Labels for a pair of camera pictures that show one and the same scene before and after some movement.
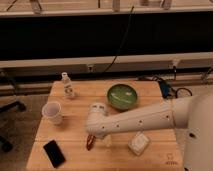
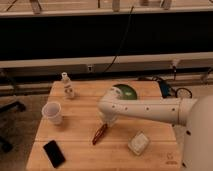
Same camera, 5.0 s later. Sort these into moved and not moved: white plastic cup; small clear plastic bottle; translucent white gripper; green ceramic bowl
Moved: translucent white gripper
Not moved: white plastic cup; green ceramic bowl; small clear plastic bottle
